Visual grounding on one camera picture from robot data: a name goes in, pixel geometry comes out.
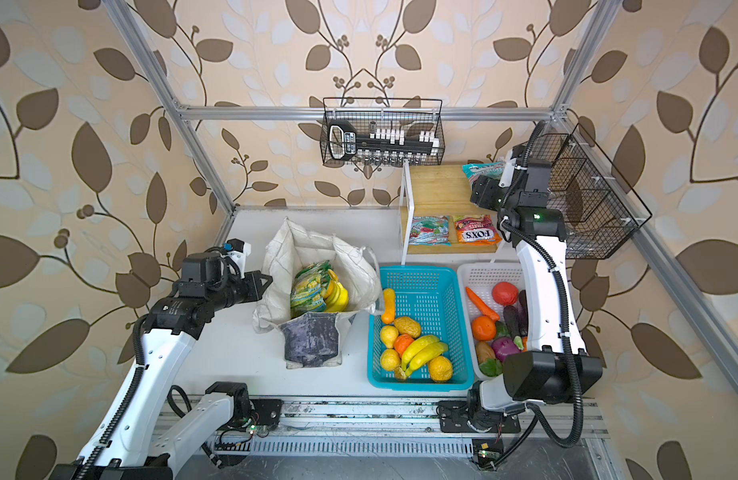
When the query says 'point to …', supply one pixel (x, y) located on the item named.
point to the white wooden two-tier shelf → (437, 191)
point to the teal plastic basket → (435, 296)
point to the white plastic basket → (481, 279)
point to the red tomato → (505, 293)
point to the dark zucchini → (511, 317)
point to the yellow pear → (388, 334)
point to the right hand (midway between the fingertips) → (491, 189)
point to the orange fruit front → (440, 368)
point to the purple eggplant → (523, 313)
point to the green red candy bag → (430, 231)
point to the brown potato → (484, 351)
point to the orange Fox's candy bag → (476, 229)
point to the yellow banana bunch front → (421, 353)
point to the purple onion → (503, 347)
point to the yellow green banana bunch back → (335, 294)
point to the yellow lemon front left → (390, 359)
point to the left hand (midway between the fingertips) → (272, 276)
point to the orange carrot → (484, 309)
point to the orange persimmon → (402, 342)
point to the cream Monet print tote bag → (317, 340)
